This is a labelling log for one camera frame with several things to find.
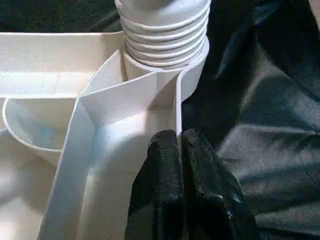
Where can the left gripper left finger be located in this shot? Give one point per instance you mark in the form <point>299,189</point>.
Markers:
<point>160,195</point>

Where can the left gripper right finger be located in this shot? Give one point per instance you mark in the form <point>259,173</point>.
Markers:
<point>212,205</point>

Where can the white plastic table leg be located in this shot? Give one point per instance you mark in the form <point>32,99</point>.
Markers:
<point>162,32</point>

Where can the white plastic table top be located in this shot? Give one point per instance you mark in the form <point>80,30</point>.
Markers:
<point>50,62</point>

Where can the black plastic mat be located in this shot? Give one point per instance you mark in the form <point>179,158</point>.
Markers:
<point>275,125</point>

